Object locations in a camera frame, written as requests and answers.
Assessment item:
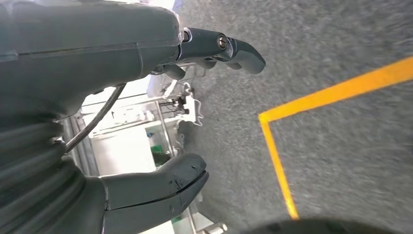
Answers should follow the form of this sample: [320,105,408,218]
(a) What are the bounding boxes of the stainless steel workbench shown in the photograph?
[63,63,207,176]

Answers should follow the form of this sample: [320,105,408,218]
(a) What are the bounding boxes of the white board panel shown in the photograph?
[92,127,155,175]

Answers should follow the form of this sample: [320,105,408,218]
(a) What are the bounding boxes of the green box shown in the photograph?
[150,145,171,166]

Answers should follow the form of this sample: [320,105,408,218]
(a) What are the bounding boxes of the wide yellow floor tape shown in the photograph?
[258,56,413,220]

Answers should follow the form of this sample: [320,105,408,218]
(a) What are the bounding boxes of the black perforated robot shell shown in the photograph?
[239,219,402,234]

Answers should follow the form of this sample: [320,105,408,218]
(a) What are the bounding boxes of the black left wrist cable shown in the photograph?
[66,83,127,153]

